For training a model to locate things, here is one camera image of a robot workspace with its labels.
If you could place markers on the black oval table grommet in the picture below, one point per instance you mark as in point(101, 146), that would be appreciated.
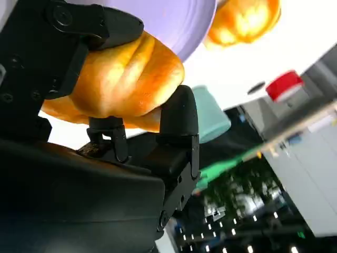
point(256, 87)

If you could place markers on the orange toy bread roll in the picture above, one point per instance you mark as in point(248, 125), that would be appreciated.
point(245, 23)
point(126, 79)

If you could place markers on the black backdrop cloth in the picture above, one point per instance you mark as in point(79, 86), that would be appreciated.
point(242, 137)

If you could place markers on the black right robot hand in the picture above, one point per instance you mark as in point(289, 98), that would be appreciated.
point(65, 197)

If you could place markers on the green cloth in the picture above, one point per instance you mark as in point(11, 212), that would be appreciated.
point(218, 168)

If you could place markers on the pale green mug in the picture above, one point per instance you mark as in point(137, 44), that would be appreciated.
point(213, 118)

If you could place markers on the lilac plate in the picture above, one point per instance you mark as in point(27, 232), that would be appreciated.
point(171, 21)

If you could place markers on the white cabinet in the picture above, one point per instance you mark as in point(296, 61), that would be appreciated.
point(310, 171)

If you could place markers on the red round object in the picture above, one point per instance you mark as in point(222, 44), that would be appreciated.
point(283, 83)

